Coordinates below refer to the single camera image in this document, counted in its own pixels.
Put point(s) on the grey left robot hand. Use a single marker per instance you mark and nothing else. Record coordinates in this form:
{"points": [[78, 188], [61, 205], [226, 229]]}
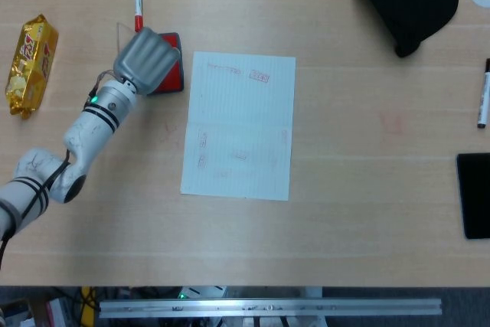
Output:
{"points": [[147, 61]]}

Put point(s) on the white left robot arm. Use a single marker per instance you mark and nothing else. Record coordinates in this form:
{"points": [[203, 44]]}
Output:
{"points": [[92, 131]]}

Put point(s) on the white lined paper sheet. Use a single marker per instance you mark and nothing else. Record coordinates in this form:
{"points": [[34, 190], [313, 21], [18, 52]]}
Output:
{"points": [[241, 112]]}

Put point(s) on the clear plastic ink pad lid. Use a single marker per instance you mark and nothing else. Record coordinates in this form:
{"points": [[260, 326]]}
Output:
{"points": [[121, 38]]}

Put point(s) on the golden snack package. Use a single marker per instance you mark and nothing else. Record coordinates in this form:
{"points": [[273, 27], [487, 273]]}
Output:
{"points": [[32, 66]]}

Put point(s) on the white device with green light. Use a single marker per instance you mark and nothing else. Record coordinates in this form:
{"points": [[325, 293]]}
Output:
{"points": [[199, 292]]}

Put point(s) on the black knit beanie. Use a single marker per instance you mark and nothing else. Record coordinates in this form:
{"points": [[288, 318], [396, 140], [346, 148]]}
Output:
{"points": [[413, 1]]}

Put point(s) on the black white marker pen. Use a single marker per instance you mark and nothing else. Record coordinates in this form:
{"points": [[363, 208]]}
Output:
{"points": [[484, 97]]}

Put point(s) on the black smartphone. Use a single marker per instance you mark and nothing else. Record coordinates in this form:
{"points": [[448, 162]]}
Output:
{"points": [[476, 197]]}

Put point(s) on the aluminium rail profile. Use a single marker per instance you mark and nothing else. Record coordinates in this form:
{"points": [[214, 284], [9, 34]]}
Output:
{"points": [[268, 307]]}

